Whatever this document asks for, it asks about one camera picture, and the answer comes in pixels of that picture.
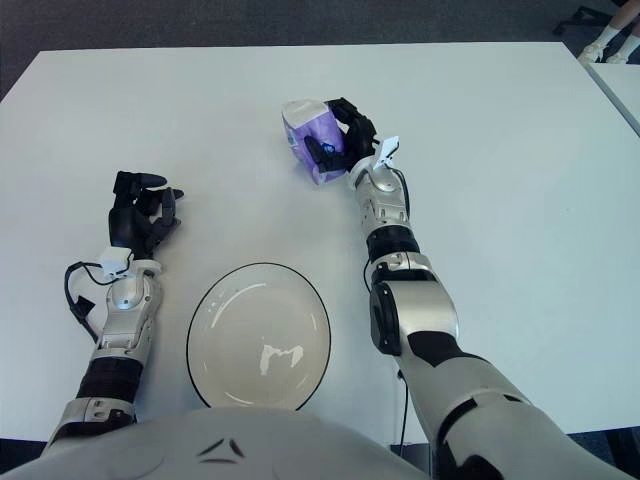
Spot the grey robot torso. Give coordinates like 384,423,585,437
0,403,436,480

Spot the white right wrist connector box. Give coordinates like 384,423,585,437
372,135,401,169

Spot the white plate with black rim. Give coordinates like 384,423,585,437
186,261,333,413

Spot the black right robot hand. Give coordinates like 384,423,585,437
305,97,379,174

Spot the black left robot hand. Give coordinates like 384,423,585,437
107,170,186,261

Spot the thin black hanging cable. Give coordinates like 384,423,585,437
396,368,410,447

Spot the person foot in white sock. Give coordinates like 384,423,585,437
605,29,640,66
577,0,636,62

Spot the purple tissue paper pack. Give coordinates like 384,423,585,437
281,99,351,187

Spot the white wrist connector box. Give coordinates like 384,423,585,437
98,247,133,279
372,135,401,169

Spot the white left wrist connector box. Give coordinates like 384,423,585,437
98,247,133,279

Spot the neighbouring white table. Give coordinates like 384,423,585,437
584,59,640,140

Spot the black office chair base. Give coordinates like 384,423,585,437
552,4,615,37

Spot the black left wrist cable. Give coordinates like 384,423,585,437
63,259,109,345

